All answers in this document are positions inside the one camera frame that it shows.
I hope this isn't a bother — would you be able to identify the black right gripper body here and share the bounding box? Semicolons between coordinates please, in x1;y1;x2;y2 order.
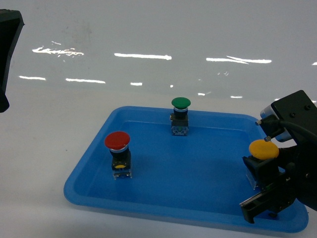
240;142;317;224

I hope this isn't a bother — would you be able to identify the yellow mushroom push button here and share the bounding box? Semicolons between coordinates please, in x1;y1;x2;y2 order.
243;139;282;190

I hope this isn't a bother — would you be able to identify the red mushroom push button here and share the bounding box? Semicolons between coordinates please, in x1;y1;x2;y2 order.
104;131;132;179

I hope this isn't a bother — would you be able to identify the green mushroom push button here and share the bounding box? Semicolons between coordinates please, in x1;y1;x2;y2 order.
170;97;191;136

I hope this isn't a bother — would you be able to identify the blue plastic tray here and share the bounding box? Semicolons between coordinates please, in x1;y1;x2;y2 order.
64;106;309;233

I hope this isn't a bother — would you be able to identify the black right camera cable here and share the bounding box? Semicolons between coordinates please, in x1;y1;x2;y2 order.
277;120;317;142

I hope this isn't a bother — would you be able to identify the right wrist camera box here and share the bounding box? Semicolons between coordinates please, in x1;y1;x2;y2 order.
256;90;317;144

